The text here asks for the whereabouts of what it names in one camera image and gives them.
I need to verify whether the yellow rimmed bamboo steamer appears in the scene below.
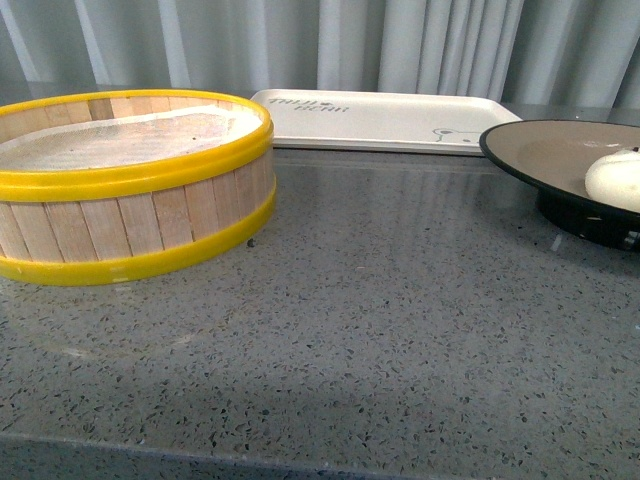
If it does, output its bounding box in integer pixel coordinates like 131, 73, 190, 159
1, 90, 277, 285

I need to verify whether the beige plate black rim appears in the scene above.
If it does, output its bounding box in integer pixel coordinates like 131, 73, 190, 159
479, 120, 639, 252

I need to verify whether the grey pleated curtain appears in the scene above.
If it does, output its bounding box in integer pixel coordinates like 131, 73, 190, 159
1, 0, 639, 109

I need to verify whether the white rectangular bear tray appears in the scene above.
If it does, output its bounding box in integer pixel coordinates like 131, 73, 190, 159
252, 89, 520, 156

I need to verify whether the white steamed bun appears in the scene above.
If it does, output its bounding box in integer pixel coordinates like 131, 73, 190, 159
585, 147, 639, 213

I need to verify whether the white steamer liner cloth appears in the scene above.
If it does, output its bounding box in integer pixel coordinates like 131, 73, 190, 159
1, 105, 262, 171

